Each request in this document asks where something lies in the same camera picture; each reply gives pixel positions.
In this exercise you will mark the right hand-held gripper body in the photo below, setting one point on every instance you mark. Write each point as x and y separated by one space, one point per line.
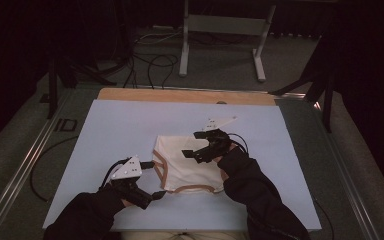
218 143

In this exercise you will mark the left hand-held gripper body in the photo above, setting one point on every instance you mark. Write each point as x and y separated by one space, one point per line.
128 170

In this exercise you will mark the cream sleeveless baby bodysuit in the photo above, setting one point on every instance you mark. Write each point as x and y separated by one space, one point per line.
186 166

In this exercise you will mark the person's right hand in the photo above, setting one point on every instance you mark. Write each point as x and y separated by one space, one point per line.
231 146

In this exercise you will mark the person's left hand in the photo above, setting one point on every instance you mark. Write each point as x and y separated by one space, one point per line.
128 202

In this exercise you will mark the light blue table mat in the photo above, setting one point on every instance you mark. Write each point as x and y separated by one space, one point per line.
113 133

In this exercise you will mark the grey metal stand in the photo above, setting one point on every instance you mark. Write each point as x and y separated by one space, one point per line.
225 25

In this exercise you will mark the black tripod stand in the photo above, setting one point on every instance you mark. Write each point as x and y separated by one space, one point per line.
328 100
52 86

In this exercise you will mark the aluminium floor rail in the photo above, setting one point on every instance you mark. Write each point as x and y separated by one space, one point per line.
23 166
350 186

